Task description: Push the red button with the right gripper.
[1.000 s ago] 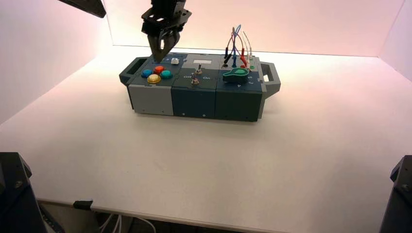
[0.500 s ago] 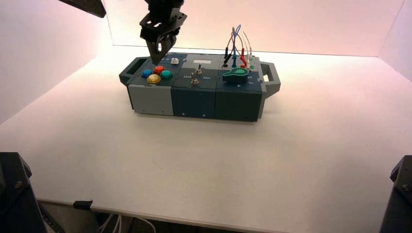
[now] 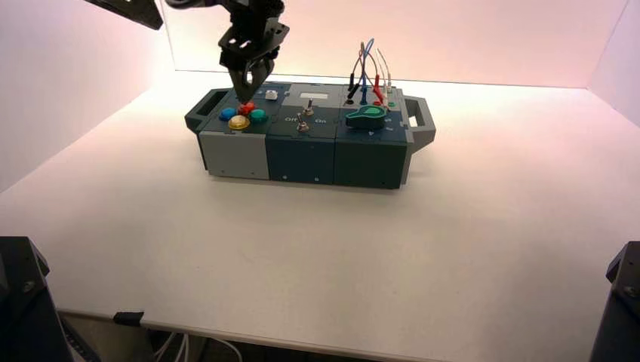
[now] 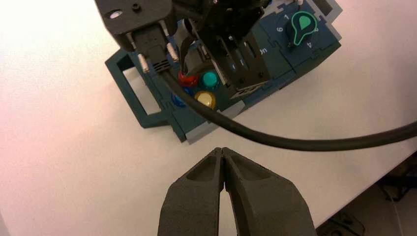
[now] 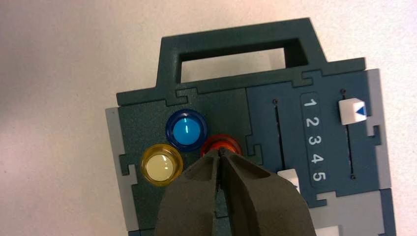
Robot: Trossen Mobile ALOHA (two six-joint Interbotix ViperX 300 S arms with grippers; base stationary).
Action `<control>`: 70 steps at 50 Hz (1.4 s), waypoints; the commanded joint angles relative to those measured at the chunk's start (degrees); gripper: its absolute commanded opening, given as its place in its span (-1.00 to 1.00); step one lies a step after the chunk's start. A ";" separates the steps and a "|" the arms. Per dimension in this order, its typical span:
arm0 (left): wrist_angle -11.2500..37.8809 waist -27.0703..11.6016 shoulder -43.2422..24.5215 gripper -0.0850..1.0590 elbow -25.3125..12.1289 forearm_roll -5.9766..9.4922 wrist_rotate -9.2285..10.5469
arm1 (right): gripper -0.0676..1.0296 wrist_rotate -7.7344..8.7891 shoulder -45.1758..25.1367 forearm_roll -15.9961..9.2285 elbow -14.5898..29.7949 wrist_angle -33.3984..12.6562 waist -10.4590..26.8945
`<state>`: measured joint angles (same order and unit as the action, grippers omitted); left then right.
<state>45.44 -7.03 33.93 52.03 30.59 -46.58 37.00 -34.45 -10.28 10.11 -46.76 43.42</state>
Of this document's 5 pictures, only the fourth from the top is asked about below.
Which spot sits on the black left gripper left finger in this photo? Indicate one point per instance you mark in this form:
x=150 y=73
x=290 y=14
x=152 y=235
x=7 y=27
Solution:
x=192 y=208

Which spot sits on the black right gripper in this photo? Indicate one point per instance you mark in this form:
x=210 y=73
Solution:
x=228 y=16

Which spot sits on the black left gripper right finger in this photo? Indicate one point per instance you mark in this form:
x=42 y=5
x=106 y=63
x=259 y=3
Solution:
x=267 y=208

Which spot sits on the red dome push button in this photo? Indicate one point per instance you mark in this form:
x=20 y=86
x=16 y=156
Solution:
x=186 y=80

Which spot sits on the green dome push button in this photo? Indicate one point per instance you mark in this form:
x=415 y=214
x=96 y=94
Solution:
x=210 y=79

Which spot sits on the yellow dome push button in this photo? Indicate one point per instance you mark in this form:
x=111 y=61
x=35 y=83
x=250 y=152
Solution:
x=205 y=98

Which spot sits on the blue dome push button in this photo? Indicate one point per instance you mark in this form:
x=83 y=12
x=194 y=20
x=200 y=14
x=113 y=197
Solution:
x=177 y=100

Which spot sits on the grey and teal task box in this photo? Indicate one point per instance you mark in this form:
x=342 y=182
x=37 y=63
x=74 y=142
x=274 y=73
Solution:
x=185 y=120

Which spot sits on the green pointer rotary knob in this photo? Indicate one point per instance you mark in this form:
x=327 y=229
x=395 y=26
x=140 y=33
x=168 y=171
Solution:
x=303 y=26

